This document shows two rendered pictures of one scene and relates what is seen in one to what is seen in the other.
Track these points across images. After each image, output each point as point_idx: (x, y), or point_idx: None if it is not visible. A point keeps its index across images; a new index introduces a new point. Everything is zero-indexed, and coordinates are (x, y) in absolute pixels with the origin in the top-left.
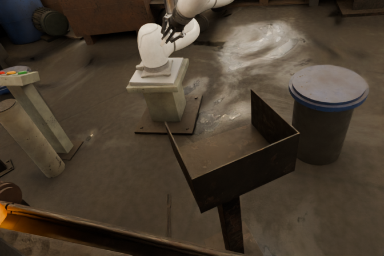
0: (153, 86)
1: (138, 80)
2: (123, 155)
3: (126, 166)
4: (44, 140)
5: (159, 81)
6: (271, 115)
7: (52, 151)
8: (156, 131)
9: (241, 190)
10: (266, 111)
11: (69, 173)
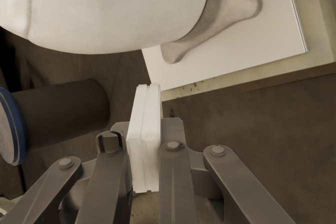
0: (231, 80)
1: (172, 80)
2: (260, 153)
3: (283, 181)
4: (133, 216)
5: (240, 60)
6: None
7: (154, 206)
8: (295, 78)
9: None
10: None
11: (199, 197)
